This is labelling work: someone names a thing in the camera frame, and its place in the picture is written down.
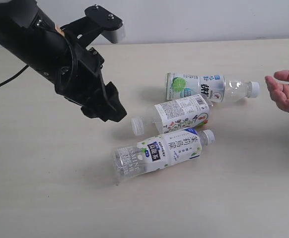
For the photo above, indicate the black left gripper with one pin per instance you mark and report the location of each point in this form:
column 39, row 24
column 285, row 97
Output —
column 79, row 79

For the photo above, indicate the jasmine oolong tea bottle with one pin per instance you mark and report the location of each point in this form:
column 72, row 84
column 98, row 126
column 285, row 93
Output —
column 159, row 152

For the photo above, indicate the floral label tea bottle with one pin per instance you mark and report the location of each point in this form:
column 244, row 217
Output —
column 173, row 115

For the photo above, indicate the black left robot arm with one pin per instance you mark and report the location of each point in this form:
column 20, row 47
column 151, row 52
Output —
column 29, row 34

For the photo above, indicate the lime label drink bottle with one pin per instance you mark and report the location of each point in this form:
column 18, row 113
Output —
column 216, row 88

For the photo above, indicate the open human hand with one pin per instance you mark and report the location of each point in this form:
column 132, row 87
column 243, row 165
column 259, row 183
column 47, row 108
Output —
column 278, row 87

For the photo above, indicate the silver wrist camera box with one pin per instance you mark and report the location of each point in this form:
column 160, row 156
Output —
column 97, row 21

